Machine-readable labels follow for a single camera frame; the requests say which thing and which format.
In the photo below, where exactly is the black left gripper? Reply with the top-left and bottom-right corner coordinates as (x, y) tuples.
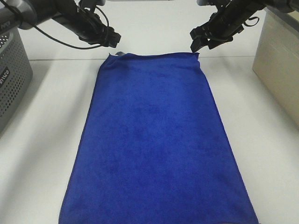
(78, 22), (121, 48)

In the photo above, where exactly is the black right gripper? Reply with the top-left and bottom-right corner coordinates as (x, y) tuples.
(190, 13), (244, 53)

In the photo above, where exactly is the blue microfiber towel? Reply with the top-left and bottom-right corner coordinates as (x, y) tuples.
(58, 53), (258, 224)

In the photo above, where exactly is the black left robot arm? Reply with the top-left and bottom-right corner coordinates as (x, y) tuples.
(0, 0), (121, 49)

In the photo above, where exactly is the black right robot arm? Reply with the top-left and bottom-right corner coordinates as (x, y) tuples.
(190, 0), (299, 53)

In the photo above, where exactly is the beige storage box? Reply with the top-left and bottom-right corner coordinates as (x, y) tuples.
(253, 7), (299, 125)

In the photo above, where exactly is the grey perforated plastic basket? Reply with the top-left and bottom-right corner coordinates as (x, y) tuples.
(0, 28), (33, 132)

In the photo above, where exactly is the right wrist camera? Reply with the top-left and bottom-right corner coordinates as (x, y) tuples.
(197, 0), (217, 6)

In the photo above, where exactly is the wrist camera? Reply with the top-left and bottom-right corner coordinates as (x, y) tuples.
(79, 0), (106, 8)
(197, 0), (217, 6)

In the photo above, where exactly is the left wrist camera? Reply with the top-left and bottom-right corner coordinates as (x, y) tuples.
(79, 0), (106, 8)

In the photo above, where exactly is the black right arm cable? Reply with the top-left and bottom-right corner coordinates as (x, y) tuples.
(242, 15), (260, 28)

